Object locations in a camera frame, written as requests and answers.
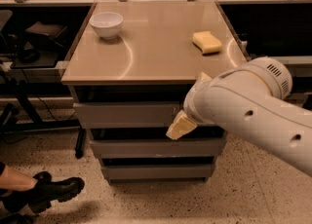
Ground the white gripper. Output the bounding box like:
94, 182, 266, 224
166, 72, 214, 140

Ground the grey top drawer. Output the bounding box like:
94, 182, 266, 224
73, 101, 180, 129

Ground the grey drawer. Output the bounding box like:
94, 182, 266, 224
90, 137, 226, 159
73, 101, 180, 129
101, 165, 215, 180

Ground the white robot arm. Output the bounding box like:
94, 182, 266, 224
167, 57, 312, 175

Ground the grey middle drawer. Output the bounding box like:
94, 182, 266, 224
90, 137, 226, 159

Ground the grey bottom drawer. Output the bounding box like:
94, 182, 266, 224
101, 165, 215, 180

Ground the grey drawer cabinet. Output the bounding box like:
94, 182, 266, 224
60, 0, 249, 185

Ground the yellow sponge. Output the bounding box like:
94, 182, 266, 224
192, 31, 222, 55

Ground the white bowl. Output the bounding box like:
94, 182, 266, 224
89, 12, 124, 39

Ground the black desk leg left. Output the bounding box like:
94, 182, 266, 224
75, 128, 86, 159

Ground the dark box on shelf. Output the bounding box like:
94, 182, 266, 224
24, 21, 68, 52

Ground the black chunky boot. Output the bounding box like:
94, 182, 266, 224
0, 171, 85, 213

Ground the person's bare leg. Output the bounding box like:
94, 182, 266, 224
0, 166, 37, 192

